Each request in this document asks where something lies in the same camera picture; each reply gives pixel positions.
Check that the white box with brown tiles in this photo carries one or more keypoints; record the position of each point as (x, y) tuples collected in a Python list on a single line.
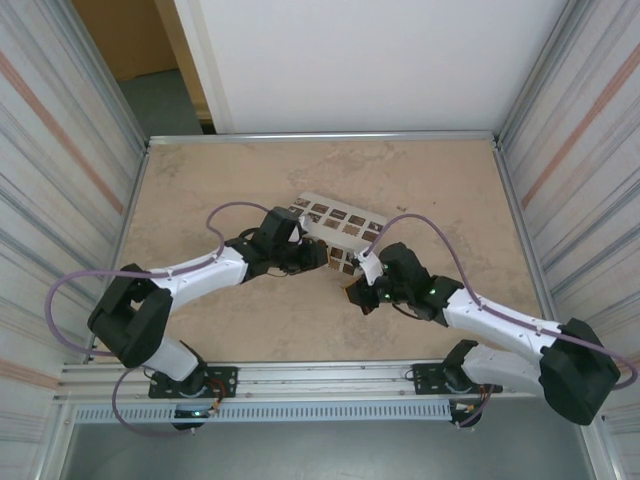
[(345, 220)]

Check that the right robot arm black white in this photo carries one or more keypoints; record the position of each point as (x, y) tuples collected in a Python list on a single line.
[(575, 380)]

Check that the white partition panel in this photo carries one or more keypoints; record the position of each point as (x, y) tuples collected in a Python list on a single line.
[(380, 60)]

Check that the brown cardboard box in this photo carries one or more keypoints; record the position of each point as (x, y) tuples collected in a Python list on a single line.
[(130, 35)]

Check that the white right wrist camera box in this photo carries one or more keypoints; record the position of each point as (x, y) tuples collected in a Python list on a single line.
[(369, 267)]

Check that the aluminium mounting rail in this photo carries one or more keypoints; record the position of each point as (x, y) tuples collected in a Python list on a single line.
[(320, 382)]

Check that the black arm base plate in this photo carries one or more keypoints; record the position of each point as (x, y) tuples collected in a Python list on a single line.
[(225, 382), (430, 377)]

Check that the aluminium rear frame bar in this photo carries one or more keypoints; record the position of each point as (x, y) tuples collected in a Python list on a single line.
[(320, 138)]

